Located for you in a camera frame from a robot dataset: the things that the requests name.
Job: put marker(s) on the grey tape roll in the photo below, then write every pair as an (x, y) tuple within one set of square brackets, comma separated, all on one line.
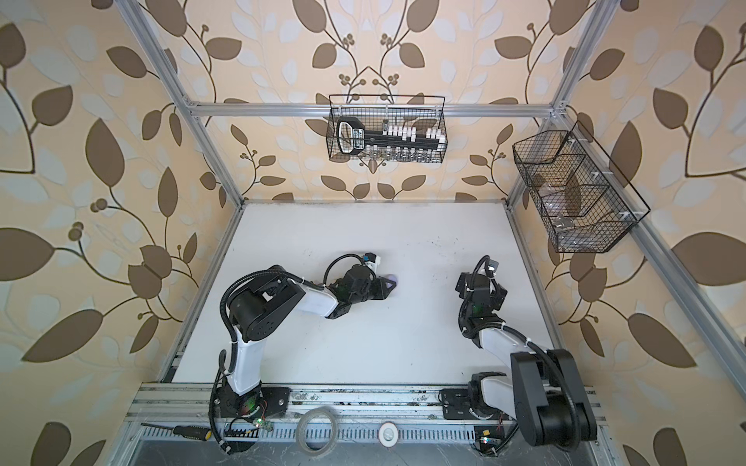
[(317, 433)]

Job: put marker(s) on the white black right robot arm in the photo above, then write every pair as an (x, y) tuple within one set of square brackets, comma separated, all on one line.
[(541, 389)]

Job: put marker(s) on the empty black wire basket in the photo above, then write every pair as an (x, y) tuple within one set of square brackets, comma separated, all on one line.
[(585, 201)]

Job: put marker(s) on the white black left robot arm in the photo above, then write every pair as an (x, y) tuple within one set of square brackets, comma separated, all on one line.
[(255, 306)]

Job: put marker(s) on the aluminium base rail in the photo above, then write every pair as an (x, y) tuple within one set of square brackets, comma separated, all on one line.
[(423, 414)]

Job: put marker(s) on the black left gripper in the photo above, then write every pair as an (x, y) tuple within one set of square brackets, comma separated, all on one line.
[(384, 290)]

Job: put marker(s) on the wire basket with socket set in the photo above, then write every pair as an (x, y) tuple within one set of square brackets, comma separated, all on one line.
[(420, 110)]

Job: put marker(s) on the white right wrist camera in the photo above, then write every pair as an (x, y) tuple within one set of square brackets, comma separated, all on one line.
[(491, 267)]

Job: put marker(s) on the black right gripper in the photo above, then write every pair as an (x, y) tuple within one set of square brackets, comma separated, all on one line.
[(496, 296)]

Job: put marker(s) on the black socket set rail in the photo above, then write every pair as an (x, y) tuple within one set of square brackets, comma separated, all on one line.
[(354, 137)]

